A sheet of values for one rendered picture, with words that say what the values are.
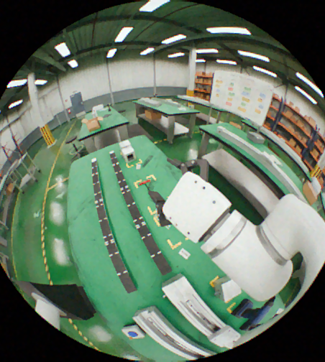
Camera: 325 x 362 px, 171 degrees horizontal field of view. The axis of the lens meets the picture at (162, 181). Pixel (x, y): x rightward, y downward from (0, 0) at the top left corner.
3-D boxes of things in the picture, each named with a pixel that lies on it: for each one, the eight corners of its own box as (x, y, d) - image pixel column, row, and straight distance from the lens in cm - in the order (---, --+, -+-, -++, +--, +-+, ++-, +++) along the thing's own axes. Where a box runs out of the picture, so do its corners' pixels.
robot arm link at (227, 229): (216, 248, 25) (206, 238, 25) (246, 215, 23) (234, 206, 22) (200, 267, 18) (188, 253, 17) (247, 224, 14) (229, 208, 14)
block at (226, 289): (208, 283, 63) (216, 286, 55) (227, 274, 68) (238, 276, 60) (211, 299, 67) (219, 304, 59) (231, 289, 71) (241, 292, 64)
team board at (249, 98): (198, 134, 339) (209, 67, 317) (208, 132, 376) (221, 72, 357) (240, 164, 281) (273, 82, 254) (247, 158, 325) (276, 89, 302)
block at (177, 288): (157, 285, 59) (156, 291, 50) (180, 272, 58) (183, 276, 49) (167, 299, 61) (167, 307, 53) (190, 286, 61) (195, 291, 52)
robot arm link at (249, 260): (246, 228, 13) (201, 266, 19) (300, 281, 20) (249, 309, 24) (252, 209, 21) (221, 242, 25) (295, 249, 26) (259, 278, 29)
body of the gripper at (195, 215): (207, 243, 25) (175, 209, 27) (240, 205, 22) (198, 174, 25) (190, 258, 18) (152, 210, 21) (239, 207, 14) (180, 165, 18)
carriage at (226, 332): (205, 335, 74) (209, 340, 70) (224, 322, 74) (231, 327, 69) (217, 342, 87) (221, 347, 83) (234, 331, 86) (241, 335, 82)
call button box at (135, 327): (124, 325, 75) (120, 330, 70) (140, 322, 70) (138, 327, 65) (133, 333, 78) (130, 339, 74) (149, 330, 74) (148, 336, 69)
